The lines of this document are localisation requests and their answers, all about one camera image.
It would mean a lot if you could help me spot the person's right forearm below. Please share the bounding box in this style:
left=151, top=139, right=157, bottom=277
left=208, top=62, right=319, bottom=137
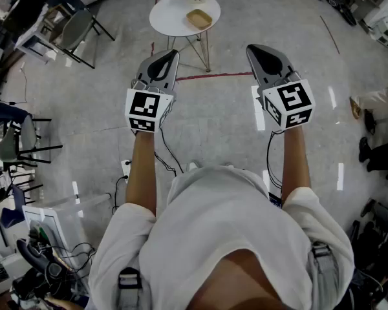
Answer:
left=282, top=126, right=312, bottom=203

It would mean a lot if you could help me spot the round white table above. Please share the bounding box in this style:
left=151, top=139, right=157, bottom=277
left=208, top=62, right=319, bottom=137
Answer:
left=149, top=0, right=221, bottom=74

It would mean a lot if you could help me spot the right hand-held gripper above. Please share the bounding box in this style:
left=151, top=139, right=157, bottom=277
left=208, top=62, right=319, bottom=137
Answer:
left=246, top=44, right=316, bottom=130

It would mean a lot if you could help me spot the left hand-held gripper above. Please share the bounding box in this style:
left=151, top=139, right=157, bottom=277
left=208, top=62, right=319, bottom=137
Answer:
left=125, top=49, right=180, bottom=132

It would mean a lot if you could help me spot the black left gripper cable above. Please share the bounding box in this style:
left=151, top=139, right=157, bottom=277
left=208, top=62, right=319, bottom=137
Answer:
left=154, top=128, right=185, bottom=177

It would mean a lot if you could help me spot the person's white shirt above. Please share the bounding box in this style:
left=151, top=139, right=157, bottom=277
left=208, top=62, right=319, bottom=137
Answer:
left=87, top=165, right=355, bottom=310

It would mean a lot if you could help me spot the grey chair with black legs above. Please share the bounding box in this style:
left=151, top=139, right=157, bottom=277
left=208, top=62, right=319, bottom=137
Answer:
left=52, top=9, right=116, bottom=70

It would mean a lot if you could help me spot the green-grey chair with black legs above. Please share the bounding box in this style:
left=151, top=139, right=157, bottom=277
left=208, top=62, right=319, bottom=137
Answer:
left=0, top=114, right=64, bottom=174

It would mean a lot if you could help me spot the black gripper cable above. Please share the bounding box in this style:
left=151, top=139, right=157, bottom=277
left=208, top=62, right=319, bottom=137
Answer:
left=266, top=130, right=285, bottom=195
left=154, top=128, right=185, bottom=177

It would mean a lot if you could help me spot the white cubby shelf unit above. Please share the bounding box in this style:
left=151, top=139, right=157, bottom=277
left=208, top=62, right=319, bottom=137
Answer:
left=361, top=10, right=388, bottom=50

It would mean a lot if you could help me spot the person's left forearm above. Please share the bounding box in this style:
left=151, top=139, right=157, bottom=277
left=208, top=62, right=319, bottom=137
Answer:
left=125, top=129, right=158, bottom=218

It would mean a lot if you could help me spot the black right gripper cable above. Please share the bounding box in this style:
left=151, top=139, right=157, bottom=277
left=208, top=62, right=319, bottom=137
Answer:
left=266, top=130, right=285, bottom=195

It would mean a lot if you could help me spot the white power strip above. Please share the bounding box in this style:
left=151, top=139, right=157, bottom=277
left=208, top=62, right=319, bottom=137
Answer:
left=120, top=159, right=132, bottom=184

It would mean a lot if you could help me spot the grey harness strap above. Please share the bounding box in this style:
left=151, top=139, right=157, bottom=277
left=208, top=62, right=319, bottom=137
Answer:
left=117, top=266, right=144, bottom=310
left=309, top=242, right=341, bottom=305

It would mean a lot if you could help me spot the cardboard box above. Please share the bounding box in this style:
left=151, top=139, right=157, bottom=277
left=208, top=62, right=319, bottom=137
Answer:
left=186, top=8, right=213, bottom=31

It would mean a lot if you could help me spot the white desk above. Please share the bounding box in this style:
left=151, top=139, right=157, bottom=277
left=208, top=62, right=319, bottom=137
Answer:
left=14, top=3, right=70, bottom=65

